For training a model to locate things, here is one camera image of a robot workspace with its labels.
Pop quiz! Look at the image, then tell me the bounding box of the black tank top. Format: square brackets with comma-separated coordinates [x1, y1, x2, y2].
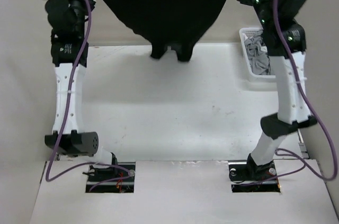
[103, 0, 226, 62]

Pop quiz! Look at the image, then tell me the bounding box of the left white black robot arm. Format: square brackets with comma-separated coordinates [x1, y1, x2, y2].
[44, 0, 119, 182]

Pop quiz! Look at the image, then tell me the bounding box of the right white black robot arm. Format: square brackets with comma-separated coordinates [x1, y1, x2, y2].
[230, 0, 317, 180]

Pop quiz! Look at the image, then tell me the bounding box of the grey tank top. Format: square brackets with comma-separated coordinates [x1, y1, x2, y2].
[244, 34, 275, 76]

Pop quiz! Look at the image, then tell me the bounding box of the white plastic basket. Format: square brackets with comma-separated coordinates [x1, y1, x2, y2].
[239, 27, 275, 83]

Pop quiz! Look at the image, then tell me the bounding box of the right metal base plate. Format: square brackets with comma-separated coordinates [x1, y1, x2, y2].
[229, 162, 280, 193]

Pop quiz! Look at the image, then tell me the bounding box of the metal base plate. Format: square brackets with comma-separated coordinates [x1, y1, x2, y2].
[83, 162, 136, 194]
[229, 162, 280, 193]

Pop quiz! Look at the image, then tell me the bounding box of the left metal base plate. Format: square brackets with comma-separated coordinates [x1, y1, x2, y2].
[83, 162, 136, 194]

